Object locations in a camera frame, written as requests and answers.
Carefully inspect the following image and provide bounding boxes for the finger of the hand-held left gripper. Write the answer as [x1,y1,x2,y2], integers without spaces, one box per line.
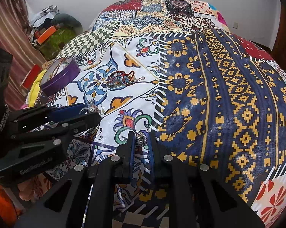
[7,103,84,135]
[0,112,102,176]

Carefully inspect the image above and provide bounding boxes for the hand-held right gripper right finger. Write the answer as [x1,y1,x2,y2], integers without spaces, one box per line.
[148,131,265,228]

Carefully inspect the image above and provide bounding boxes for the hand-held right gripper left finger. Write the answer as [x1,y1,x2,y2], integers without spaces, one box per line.
[15,131,137,228]

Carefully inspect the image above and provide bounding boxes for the silver jewelry piece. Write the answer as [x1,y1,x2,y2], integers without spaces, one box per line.
[135,123,152,146]

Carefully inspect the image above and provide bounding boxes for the silver chain jewelry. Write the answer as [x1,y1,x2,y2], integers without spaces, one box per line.
[79,99,105,115]

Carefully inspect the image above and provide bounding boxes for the purple round tin box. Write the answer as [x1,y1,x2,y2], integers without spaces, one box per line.
[39,57,81,96]

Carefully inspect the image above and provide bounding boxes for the red flat box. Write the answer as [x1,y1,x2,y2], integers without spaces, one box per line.
[21,65,42,89]

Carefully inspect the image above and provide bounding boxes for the yellow cloth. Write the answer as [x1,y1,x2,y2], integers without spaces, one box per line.
[27,70,48,107]

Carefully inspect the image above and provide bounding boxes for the striped brown curtain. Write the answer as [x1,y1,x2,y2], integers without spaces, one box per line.
[0,0,50,105]

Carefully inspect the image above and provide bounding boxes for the orange box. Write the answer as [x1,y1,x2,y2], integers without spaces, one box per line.
[36,25,57,45]

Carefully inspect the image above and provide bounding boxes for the black and white cloth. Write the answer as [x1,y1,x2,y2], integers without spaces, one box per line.
[29,5,61,30]

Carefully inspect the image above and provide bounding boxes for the grey round cushion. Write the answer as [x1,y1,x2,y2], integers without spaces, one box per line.
[53,13,84,36]

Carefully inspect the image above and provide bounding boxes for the patchwork printed blanket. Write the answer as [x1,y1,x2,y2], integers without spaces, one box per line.
[34,0,286,228]

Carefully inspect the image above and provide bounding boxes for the orange cloth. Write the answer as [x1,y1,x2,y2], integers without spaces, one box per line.
[0,178,19,227]

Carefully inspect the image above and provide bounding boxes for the brown wooden door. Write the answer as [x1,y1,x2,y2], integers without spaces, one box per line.
[270,2,286,76]

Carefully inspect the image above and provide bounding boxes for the tangle of string bracelets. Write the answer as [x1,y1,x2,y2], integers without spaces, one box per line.
[106,70,145,91]

